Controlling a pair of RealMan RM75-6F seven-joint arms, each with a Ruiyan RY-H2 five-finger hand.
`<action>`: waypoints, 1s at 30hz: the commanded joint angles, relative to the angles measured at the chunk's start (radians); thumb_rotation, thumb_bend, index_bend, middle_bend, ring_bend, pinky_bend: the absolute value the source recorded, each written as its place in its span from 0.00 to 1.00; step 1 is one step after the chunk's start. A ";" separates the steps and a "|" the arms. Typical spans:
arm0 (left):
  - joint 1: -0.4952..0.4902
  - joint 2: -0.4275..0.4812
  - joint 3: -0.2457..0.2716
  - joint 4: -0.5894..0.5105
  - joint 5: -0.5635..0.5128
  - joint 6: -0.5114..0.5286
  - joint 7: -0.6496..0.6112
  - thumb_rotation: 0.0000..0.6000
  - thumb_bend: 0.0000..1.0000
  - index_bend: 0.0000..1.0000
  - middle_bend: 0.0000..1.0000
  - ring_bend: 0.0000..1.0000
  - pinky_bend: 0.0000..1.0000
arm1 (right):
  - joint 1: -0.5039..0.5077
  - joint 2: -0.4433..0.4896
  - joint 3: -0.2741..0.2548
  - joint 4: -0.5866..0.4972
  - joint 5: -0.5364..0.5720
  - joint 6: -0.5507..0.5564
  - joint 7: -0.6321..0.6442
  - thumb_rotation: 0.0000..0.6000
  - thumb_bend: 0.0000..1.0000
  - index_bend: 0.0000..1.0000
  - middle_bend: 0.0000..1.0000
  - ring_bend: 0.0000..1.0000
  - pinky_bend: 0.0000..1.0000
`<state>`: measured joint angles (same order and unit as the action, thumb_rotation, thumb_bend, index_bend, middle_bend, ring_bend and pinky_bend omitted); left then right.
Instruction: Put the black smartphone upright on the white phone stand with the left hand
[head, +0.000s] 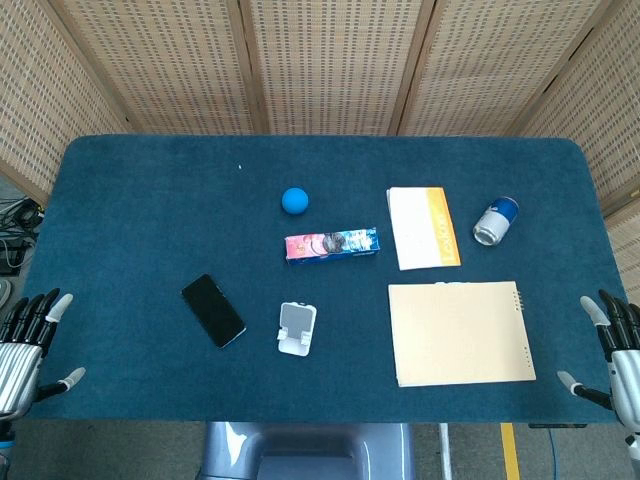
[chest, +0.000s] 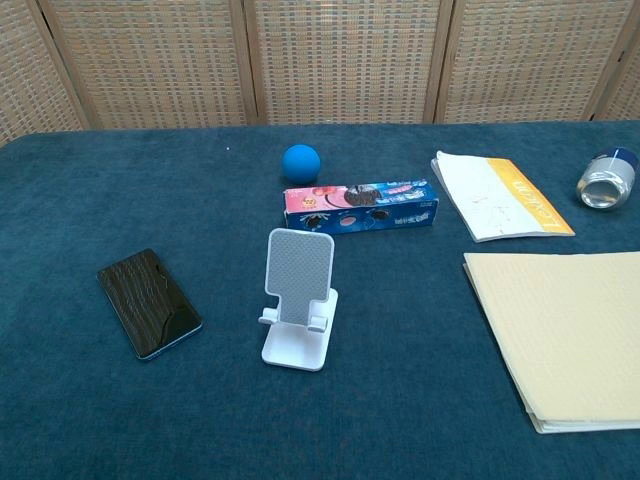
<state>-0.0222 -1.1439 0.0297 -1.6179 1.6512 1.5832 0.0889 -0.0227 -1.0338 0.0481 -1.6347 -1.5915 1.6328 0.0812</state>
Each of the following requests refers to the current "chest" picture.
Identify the black smartphone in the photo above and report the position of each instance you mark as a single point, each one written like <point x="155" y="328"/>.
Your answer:
<point x="150" y="305"/>

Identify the small white plastic package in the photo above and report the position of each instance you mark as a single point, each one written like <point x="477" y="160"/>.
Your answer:
<point x="300" y="270"/>

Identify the blue pink cookie box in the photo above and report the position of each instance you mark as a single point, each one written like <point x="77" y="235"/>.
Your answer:
<point x="360" y="207"/>

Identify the blue ball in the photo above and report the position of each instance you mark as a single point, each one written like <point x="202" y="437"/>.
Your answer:
<point x="301" y="163"/>

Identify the white yellow Lexicon notebook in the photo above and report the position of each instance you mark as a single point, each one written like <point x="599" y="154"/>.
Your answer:
<point x="490" y="200"/>

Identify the woven rattan folding screen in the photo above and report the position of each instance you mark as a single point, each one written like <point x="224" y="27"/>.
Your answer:
<point x="340" y="60"/>

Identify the blue table cloth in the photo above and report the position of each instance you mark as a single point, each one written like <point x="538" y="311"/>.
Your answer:
<point x="150" y="425"/>

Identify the beige spiral notebook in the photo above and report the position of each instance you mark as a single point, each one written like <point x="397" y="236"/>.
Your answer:
<point x="565" y="330"/>

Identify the silver blue drink can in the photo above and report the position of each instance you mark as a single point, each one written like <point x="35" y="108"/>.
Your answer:
<point x="605" y="182"/>

